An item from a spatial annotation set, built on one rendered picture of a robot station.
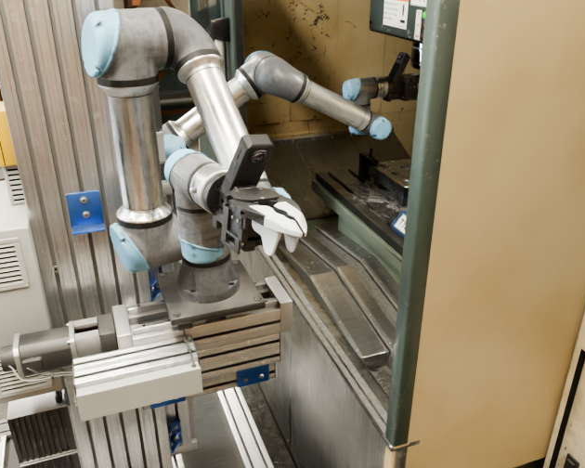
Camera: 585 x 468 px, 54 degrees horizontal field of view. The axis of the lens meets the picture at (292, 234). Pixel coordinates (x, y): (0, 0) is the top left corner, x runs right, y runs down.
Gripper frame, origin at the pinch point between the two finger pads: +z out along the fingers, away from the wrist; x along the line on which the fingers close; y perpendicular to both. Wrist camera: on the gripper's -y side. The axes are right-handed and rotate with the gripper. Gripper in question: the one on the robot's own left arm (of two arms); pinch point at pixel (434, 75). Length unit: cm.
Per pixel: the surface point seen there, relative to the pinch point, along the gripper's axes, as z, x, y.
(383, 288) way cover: -37, 37, 61
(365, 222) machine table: -31, 10, 49
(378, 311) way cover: -43, 46, 64
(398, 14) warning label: -21.3, 9.1, -22.9
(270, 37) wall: -31, -100, -3
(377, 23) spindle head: -21.3, -5.3, -18.7
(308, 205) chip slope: -27, -58, 70
